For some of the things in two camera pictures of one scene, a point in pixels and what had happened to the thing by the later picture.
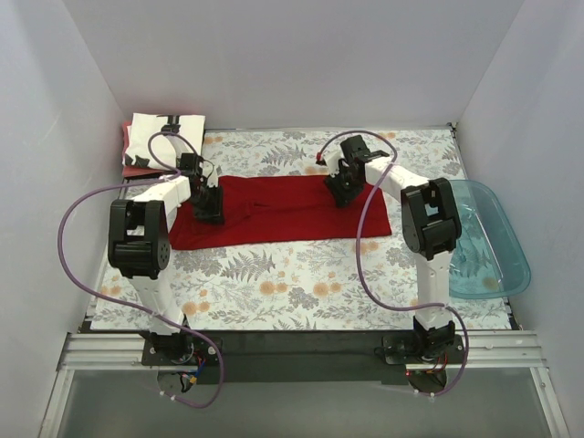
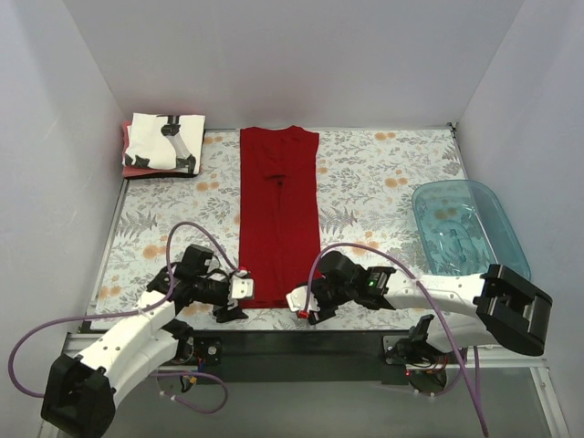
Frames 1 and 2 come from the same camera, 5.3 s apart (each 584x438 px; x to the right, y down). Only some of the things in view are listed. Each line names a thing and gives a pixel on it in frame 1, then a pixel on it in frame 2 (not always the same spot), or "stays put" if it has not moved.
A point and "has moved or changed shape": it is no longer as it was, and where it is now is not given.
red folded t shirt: [130, 171] stays put
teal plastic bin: [490, 262] stays put
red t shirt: [265, 209] has moved or changed shape
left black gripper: [208, 208] -> [229, 308]
